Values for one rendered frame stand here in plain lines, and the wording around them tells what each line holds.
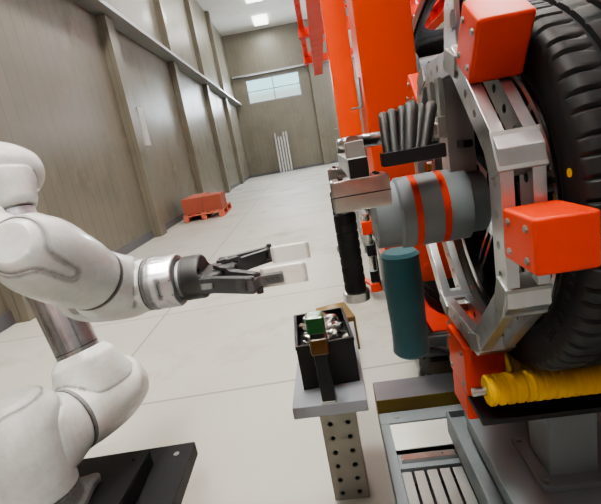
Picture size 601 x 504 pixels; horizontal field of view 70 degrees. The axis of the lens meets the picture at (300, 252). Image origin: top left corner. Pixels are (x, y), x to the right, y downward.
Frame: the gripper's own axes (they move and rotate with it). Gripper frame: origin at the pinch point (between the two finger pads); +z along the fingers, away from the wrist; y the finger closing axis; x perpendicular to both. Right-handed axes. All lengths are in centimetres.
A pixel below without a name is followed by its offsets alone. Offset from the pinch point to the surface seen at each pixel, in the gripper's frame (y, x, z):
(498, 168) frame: 10.1, 10.7, 28.4
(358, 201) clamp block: 2.5, 8.4, 10.4
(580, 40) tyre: 7.0, 24.6, 40.7
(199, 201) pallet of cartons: -737, -46, -241
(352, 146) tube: 1.7, 16.6, 10.8
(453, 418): -47, -68, 32
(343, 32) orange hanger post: -259, 90, 33
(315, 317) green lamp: -16.2, -17.1, -0.8
